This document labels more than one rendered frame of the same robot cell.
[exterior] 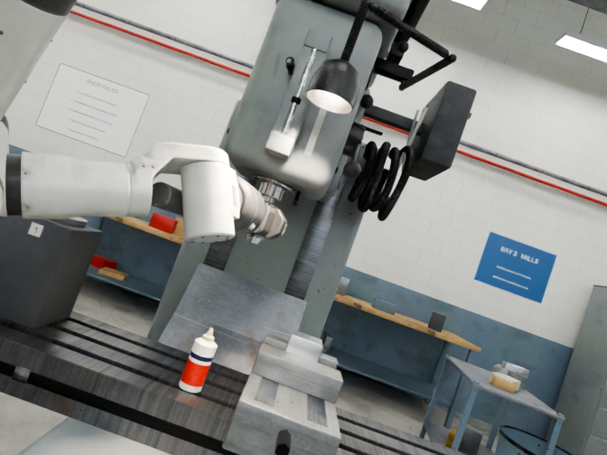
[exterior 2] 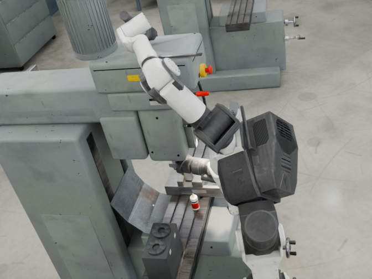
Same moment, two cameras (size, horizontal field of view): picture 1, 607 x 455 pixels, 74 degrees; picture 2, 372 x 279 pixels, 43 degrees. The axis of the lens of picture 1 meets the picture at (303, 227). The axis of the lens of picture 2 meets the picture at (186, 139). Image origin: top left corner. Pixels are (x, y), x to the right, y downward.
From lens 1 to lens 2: 2.40 m
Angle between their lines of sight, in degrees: 75
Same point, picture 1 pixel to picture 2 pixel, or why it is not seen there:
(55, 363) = (200, 237)
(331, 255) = not seen: hidden behind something
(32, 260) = (177, 240)
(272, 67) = (181, 129)
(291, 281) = (123, 167)
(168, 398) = (206, 210)
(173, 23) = not seen: outside the picture
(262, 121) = (185, 143)
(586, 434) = (13, 47)
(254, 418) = not seen: hidden behind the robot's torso
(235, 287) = (121, 192)
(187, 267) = (108, 211)
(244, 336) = (138, 197)
